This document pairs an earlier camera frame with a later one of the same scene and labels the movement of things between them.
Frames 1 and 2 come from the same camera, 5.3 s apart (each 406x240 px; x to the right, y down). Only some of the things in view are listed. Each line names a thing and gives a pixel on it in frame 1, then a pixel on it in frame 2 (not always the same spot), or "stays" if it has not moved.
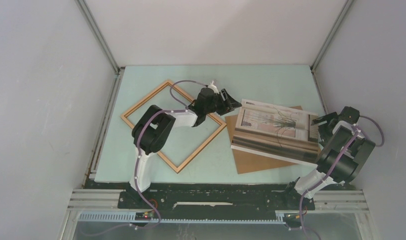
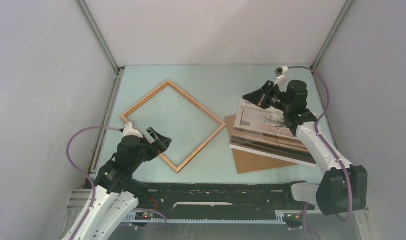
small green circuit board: [143, 216] stays
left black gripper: [232, 102] → [160, 144]
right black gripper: [323, 137] → [259, 98]
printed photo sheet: [277, 131] stays
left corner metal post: [90, 171] stays
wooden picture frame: [209, 113] stays
